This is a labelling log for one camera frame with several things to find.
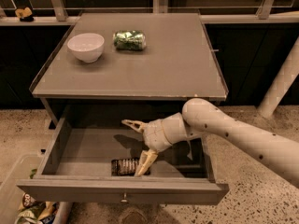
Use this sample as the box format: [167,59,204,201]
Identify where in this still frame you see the clear plastic snack bin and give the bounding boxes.
[0,152,73,224]

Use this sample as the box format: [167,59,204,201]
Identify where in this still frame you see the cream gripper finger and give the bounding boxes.
[135,149,158,176]
[121,119,147,133]

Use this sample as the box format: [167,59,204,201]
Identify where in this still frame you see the snack bags in bin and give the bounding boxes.
[14,193,59,224]

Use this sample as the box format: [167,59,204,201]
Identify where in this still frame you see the white ceramic bowl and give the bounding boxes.
[67,33,105,63]

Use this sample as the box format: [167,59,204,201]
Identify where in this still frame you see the green crushed soda can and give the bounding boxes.
[113,30,146,50]

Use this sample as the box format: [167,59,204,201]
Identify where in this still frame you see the metal drawer knob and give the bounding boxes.
[121,192,129,203]

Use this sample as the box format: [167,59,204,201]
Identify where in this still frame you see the small yellow black object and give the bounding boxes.
[15,7,34,21]

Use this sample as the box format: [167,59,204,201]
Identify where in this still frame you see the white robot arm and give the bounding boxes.
[121,98,299,186]

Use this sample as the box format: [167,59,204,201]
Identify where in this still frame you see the grey top drawer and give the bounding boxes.
[17,105,229,205]

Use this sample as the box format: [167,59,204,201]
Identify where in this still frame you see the black rxbar chocolate bar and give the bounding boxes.
[111,158,139,176]

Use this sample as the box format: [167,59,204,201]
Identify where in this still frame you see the metal window railing frame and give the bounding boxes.
[0,0,299,25]

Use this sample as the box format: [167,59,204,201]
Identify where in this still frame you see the grey cabinet counter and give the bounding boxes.
[30,13,228,122]

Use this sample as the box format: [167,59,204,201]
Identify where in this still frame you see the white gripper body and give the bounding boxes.
[143,119,172,153]

